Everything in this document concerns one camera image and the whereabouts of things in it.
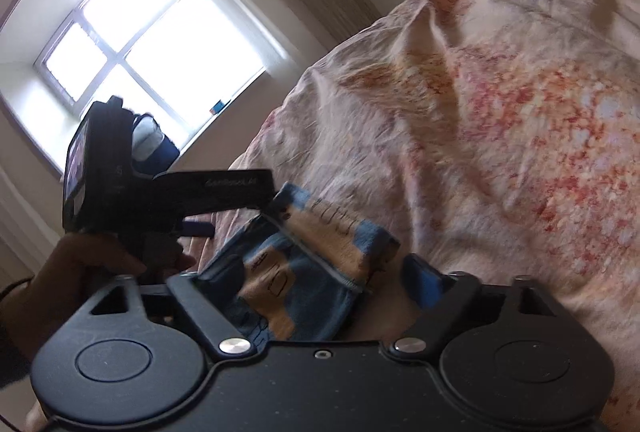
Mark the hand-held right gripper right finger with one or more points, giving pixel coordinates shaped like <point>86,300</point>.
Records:
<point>421,277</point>

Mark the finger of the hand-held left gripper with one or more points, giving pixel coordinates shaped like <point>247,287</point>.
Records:
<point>197,229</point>

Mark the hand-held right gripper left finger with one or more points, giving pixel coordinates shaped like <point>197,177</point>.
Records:
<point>200,307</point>

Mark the blue printed pants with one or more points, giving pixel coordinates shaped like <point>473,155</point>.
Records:
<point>310,272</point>

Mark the person's left forearm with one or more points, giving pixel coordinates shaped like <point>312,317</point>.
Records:
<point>15,317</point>

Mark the person's left hand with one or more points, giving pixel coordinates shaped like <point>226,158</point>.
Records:
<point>75,267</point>

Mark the blue backpack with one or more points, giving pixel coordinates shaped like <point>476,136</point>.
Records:
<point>152,144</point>

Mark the white windowsill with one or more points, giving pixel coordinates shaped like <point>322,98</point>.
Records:
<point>200,132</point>

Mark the small blue box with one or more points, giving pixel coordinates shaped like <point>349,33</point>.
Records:
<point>218,106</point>

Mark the white framed window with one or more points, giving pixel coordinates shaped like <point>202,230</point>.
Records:
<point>150,21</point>

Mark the floral pink duvet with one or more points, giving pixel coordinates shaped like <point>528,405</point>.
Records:
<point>500,111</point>

